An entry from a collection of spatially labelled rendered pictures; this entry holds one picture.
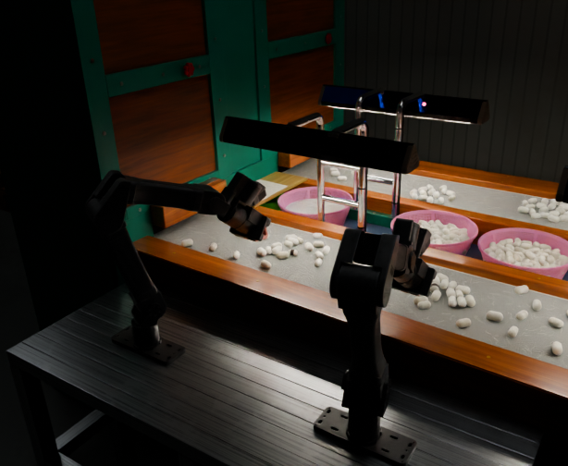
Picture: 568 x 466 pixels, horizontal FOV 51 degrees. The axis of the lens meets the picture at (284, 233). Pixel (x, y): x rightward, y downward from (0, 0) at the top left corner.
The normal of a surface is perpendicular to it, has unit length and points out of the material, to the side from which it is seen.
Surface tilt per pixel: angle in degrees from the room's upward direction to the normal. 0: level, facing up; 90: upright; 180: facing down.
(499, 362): 0
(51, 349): 0
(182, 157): 90
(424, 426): 0
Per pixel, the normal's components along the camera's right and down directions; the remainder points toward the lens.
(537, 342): -0.04, -0.91
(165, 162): 0.81, 0.22
